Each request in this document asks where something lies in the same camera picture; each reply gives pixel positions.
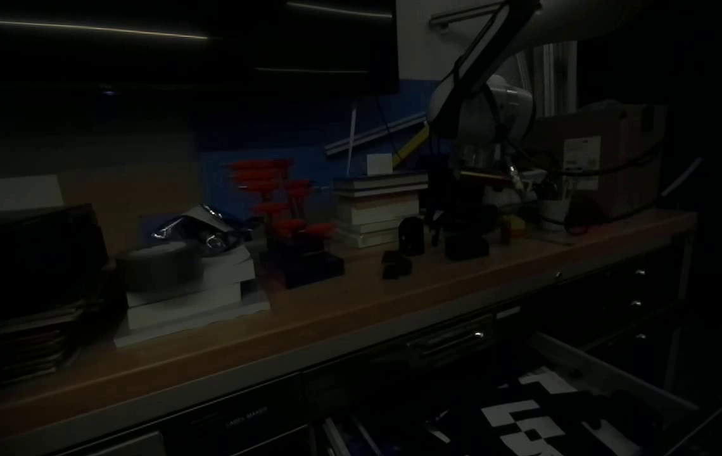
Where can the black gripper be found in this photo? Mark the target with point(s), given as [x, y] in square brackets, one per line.
[463, 221]

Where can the small black block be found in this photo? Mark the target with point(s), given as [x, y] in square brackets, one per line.
[395, 265]

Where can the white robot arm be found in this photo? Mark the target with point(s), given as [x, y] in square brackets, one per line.
[485, 118]

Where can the open grey metal drawer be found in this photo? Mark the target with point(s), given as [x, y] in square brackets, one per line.
[434, 409]

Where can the stack of books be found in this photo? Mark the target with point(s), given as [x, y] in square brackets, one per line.
[369, 208]

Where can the cardboard box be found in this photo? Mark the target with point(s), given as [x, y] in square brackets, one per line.
[608, 153]

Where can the orange hex key set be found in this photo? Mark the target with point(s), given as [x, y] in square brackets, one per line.
[295, 243]

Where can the black white checker board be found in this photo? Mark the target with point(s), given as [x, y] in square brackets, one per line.
[540, 413]

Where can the white books under tape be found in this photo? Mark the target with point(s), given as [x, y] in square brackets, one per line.
[226, 289]

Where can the black electronic box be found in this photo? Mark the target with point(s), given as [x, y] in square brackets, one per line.
[45, 257]

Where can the grey duct tape roll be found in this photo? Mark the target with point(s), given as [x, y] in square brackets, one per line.
[159, 267]

